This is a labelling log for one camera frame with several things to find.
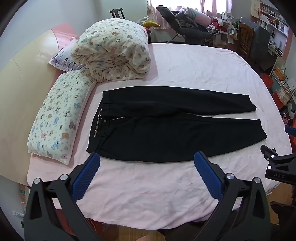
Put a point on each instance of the person's dark knit clothing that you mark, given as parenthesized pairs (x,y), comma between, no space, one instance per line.
(283,215)

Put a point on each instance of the purple floral pillow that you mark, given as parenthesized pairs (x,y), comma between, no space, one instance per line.
(62,60)

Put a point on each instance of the wooden chair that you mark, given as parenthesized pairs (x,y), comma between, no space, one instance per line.
(245,39)

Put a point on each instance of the yellow plush toy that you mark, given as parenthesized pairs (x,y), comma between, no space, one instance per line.
(150,24)

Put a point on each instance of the bear-print pillow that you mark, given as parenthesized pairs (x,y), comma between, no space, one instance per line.
(57,115)

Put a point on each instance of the black pants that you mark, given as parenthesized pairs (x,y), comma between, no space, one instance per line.
(161,139)

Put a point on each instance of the pile of clothes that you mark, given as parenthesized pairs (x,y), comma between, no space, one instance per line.
(192,17)

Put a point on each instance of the folded bear-print comforter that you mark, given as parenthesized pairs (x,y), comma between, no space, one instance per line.
(111,46)

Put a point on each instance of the black folding lounge chair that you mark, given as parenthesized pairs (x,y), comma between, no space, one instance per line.
(171,25)

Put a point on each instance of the beige padded headboard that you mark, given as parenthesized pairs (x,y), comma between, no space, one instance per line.
(23,81)

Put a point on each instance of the pink bed sheet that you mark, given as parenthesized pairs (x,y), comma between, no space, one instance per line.
(196,69)

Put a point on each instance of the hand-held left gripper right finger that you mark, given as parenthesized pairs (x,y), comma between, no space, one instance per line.
(208,177)

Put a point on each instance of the orange box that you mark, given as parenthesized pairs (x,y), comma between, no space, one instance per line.
(268,81)

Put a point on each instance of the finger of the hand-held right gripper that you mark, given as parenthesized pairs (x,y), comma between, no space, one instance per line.
(291,131)
(271,154)

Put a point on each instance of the white bookshelf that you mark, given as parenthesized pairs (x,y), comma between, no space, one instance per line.
(275,23)

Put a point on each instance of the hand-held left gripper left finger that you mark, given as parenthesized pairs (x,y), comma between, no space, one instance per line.
(85,178)

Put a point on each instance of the grey upholstered panel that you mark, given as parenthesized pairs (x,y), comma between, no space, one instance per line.
(262,46)

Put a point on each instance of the white wall socket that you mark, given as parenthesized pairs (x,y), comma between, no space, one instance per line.
(18,213)

